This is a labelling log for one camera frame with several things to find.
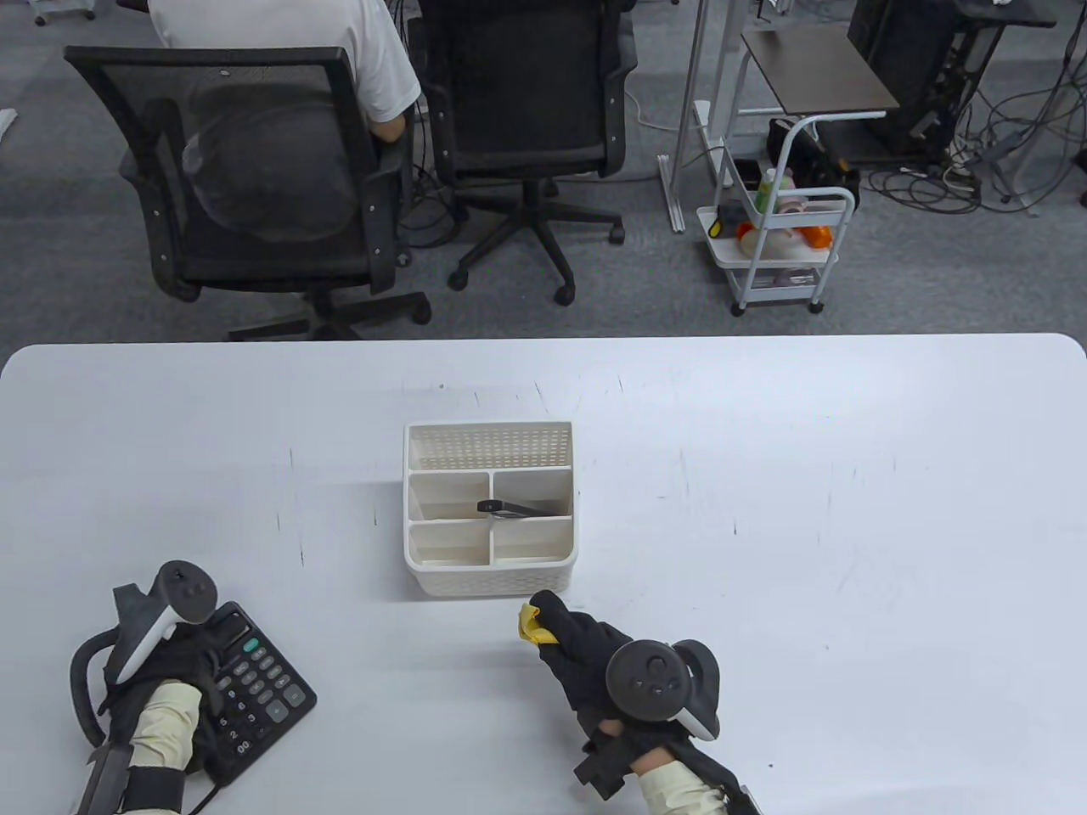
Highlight person's left hand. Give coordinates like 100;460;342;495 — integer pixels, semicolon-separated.
100;628;226;772

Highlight person's right hand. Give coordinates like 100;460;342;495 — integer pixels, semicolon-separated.
528;590;690;767

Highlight yellow cleaning cloth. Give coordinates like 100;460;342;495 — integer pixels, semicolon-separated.
519;594;560;647

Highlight black calculator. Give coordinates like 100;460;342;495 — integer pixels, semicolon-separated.
189;601;318;787

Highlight black remote control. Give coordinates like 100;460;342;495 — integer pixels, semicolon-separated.
476;498;572;518

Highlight black labelled sensor box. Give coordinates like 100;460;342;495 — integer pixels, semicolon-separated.
72;740;133;815

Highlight white plastic organizer basket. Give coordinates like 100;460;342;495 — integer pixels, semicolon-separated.
403;421;580;597

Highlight white rolling cart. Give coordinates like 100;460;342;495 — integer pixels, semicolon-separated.
698;115;857;317

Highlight white metal desk leg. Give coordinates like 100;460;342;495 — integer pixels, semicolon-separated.
658;0;740;234

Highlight black bag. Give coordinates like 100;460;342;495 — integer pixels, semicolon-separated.
767;117;861;213

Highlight black padded office chair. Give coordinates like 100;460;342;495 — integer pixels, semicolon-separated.
408;0;639;306

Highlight black mesh office chair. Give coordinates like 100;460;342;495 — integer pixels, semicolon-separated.
64;47;432;340

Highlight brown top side table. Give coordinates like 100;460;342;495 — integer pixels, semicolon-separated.
722;24;901;196

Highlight black computer tower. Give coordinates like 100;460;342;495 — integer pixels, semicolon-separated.
848;0;1003;162

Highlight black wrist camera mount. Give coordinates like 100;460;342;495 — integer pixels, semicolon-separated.
573;722;672;801

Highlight black floor cables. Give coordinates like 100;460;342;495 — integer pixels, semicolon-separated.
395;115;470;249

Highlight tangle of black cables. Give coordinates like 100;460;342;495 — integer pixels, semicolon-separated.
862;34;1087;220

